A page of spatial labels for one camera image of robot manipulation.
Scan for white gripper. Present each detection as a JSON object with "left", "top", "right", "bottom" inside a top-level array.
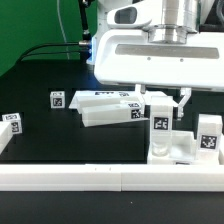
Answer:
[{"left": 94, "top": 29, "right": 224, "bottom": 120}]

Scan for white chair seat plate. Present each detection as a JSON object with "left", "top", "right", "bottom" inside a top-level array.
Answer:
[{"left": 147, "top": 131, "right": 224, "bottom": 165}]

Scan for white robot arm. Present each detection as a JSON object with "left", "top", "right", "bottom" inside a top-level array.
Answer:
[{"left": 91, "top": 0, "right": 224, "bottom": 118}]

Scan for white chair back pieces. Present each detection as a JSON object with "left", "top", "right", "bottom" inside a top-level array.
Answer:
[{"left": 68, "top": 89, "right": 168, "bottom": 128}]

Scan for small white tagged cube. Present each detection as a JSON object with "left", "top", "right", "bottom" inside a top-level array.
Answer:
[
  {"left": 2, "top": 113, "right": 22, "bottom": 134},
  {"left": 50, "top": 91, "right": 65, "bottom": 109}
]

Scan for small white tagged cube left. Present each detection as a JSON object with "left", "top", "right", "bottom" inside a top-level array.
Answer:
[{"left": 2, "top": 113, "right": 22, "bottom": 134}]

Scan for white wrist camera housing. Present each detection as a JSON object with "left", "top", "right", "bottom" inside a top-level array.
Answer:
[{"left": 107, "top": 2, "right": 152, "bottom": 29}]

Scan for black cables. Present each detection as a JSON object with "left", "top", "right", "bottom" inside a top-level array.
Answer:
[{"left": 18, "top": 0, "right": 93, "bottom": 63}]

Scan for white U-shaped fence wall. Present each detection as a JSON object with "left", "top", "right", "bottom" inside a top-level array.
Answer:
[{"left": 0, "top": 121, "right": 224, "bottom": 192}]

